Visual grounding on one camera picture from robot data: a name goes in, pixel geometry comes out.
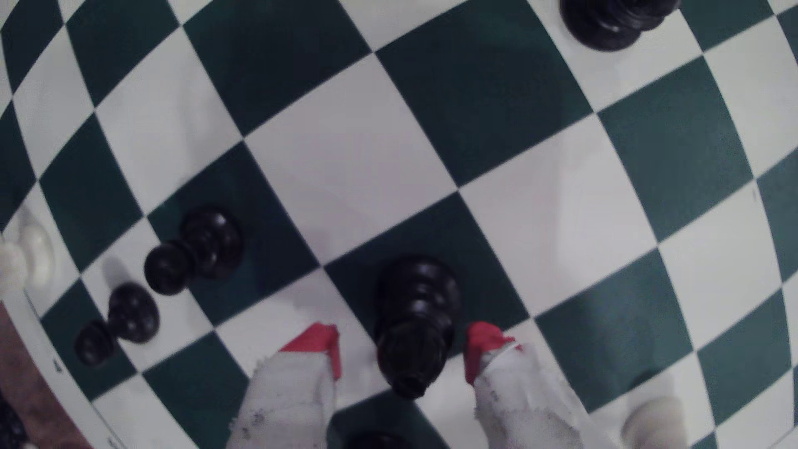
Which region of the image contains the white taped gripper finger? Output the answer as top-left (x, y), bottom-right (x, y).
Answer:
top-left (226, 322), bottom-right (343, 449)
top-left (464, 322), bottom-right (619, 449)

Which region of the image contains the black pawn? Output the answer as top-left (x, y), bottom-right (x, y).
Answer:
top-left (74, 282), bottom-right (161, 368)
top-left (143, 206), bottom-right (245, 296)
top-left (374, 254), bottom-right (463, 400)

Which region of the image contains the green white chess mat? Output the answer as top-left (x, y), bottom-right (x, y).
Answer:
top-left (0, 0), bottom-right (798, 449)

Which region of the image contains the black rook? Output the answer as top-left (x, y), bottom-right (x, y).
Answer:
top-left (345, 430), bottom-right (409, 449)

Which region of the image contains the white rook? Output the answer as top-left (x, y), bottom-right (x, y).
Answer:
top-left (621, 396), bottom-right (690, 449)

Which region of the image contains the white knight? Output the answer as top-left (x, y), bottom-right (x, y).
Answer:
top-left (0, 209), bottom-right (56, 299)

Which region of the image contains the black bishop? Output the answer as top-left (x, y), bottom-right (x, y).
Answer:
top-left (559, 0), bottom-right (682, 52)

